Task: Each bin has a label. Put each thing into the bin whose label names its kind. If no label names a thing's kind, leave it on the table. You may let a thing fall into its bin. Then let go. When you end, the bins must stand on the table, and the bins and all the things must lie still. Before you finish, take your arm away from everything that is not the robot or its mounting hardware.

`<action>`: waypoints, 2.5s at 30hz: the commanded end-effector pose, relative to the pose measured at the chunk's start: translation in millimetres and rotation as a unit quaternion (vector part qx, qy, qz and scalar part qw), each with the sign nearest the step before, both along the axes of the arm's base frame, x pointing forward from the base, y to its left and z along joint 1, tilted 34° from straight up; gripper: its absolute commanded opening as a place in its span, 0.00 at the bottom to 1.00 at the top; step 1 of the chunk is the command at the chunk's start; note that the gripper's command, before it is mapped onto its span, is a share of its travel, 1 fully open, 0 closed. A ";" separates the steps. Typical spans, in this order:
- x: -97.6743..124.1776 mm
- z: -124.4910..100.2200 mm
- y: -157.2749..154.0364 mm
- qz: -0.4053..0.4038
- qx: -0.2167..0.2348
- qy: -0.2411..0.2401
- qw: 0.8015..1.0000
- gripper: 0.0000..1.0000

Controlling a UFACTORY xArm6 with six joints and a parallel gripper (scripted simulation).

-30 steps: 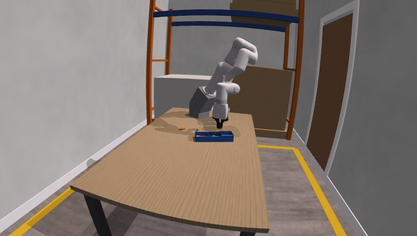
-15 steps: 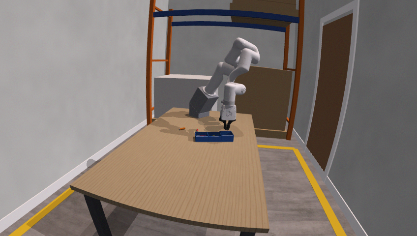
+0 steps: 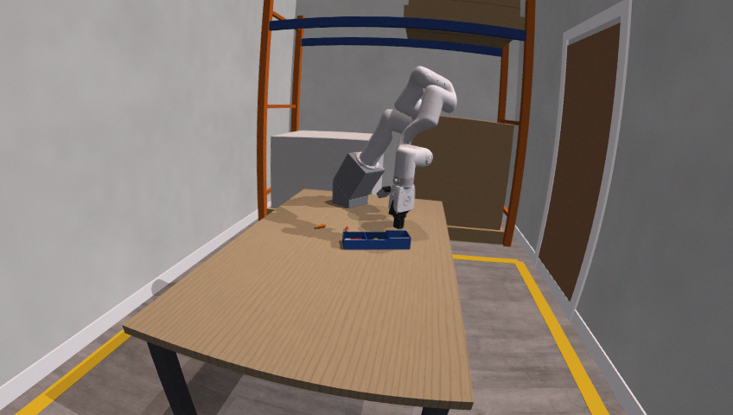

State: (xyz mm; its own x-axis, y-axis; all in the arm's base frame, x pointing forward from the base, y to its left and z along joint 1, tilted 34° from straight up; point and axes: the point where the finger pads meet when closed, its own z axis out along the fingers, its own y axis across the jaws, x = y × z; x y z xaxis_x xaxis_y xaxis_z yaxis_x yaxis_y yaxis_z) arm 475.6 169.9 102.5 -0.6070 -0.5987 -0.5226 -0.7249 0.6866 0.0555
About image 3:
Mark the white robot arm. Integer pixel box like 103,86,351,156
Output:
356,67,457,186

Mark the blue rack of bins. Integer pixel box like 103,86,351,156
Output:
342,230,411,250

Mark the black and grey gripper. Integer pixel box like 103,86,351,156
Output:
388,183,415,229

